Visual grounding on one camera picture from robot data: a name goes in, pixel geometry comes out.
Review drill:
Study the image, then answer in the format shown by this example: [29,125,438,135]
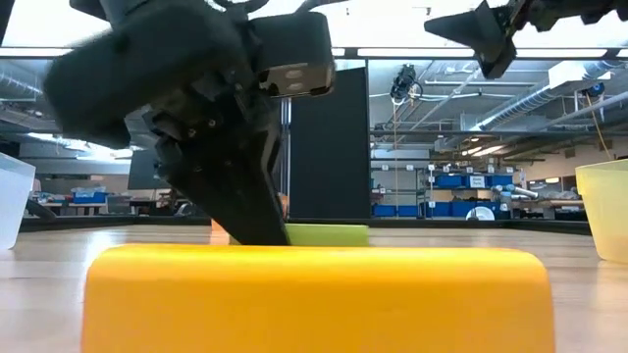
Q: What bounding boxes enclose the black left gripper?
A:
[42,0,284,151]

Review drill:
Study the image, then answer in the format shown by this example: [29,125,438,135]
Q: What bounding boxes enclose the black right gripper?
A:
[423,0,590,80]

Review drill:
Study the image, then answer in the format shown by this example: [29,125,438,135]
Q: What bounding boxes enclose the long green block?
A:
[228,223,371,248]

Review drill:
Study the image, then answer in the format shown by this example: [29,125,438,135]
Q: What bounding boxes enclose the metal partition pole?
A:
[280,96,292,197]

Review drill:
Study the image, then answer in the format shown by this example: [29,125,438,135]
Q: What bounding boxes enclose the translucent orange bin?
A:
[210,193,290,246]

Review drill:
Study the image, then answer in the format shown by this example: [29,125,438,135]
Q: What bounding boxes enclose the black partition panel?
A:
[288,67,372,221]

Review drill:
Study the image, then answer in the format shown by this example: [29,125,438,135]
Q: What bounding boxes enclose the dark monitor screen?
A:
[127,148,173,191]

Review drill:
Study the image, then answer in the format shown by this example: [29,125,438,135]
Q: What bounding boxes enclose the large yellow block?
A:
[80,243,556,353]

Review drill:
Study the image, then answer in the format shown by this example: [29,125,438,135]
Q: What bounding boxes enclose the blue tray on workbench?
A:
[72,191,109,205]

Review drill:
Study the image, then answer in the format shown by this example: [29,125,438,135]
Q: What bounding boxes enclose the blue storage bins low shelf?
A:
[372,200,511,220]

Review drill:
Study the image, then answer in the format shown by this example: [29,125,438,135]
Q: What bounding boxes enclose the white round object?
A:
[465,205,496,222]

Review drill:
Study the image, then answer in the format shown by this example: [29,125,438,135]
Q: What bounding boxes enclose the translucent white bin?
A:
[0,152,37,251]

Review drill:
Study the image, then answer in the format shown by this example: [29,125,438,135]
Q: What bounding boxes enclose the translucent yellow bin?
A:
[574,159,628,262]

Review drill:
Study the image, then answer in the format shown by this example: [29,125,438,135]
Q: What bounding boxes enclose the silver ventilation duct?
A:
[470,61,624,132]

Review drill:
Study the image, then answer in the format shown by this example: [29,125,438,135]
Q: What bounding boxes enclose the hanging black cable reel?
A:
[390,63,424,105]

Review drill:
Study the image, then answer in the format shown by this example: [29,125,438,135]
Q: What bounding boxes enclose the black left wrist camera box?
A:
[249,12,338,98]

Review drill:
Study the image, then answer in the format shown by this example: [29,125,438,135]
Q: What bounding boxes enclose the yellow hanging cable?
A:
[583,91,613,159]

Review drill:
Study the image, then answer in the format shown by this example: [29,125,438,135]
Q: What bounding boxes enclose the black table edge rail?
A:
[19,214,593,235]

